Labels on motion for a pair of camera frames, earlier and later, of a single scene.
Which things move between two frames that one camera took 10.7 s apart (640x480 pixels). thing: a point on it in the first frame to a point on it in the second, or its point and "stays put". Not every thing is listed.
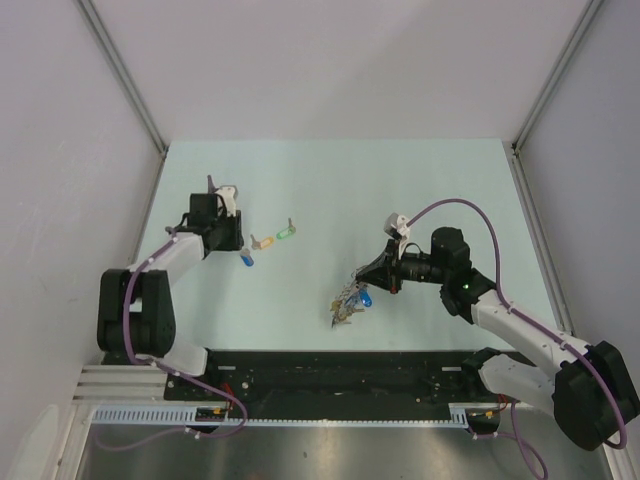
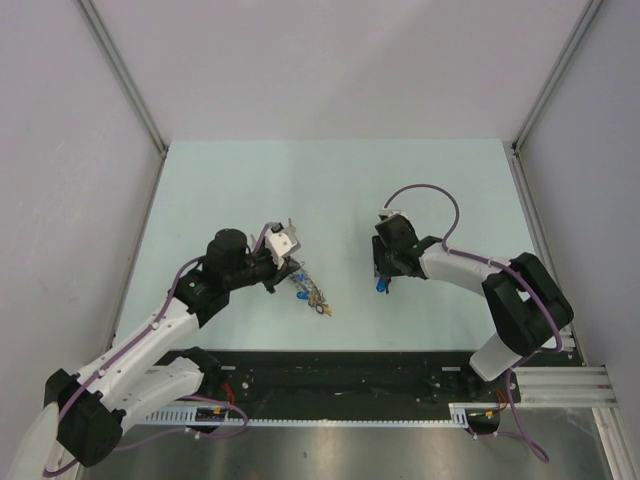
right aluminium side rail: (517, 157) stays put
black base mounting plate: (330, 377) stays put
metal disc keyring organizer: (345, 306) to (315, 297)
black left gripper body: (228, 232) to (270, 280)
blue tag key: (365, 297) to (304, 294)
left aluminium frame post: (124, 76) stays put
